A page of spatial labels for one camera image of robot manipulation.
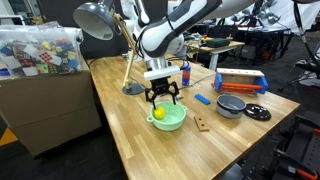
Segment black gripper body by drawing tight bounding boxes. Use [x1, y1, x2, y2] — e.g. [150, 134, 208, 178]
[149, 77, 176, 96]

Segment yellow lemon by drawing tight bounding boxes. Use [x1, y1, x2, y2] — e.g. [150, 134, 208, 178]
[152, 106, 167, 121]

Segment grey pot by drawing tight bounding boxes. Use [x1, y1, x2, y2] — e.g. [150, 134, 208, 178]
[215, 94, 247, 120]

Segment black pot lid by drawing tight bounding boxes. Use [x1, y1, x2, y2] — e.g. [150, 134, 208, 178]
[242, 103, 272, 122]

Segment blue bottle white cap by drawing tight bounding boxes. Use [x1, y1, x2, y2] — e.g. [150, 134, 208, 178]
[181, 63, 192, 87]

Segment blue lego brick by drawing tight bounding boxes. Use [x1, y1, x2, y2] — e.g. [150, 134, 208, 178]
[194, 93, 212, 106]

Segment mint green bowl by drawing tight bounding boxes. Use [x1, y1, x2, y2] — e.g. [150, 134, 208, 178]
[146, 101, 188, 132]

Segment small brown wooden block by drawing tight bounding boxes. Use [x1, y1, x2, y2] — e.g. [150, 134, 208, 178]
[193, 115, 211, 132]

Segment light wooden side table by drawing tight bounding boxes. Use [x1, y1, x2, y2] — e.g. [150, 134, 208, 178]
[186, 39, 246, 72]

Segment dark green case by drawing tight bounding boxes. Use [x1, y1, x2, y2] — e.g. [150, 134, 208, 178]
[204, 37, 231, 48]

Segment wooden rack blue ends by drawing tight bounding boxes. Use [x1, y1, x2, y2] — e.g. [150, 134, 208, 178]
[213, 67, 269, 95]

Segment brown cardboard box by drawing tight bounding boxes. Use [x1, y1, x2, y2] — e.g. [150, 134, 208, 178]
[0, 61, 103, 158]

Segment clear box of puzzle cubes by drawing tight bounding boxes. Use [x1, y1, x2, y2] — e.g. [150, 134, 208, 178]
[0, 21, 84, 78]

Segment white curtain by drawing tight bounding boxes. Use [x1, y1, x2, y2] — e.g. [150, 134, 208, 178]
[263, 0, 320, 36]

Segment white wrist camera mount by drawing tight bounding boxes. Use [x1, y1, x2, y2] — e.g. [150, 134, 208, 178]
[143, 65, 181, 82]

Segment lamp cable with black switch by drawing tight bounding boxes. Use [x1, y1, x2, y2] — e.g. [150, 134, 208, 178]
[128, 73, 214, 93]

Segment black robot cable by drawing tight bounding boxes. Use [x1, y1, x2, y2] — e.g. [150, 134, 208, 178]
[293, 0, 320, 68]

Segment orange handled clamp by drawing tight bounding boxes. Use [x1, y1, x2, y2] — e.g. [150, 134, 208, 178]
[295, 167, 320, 180]

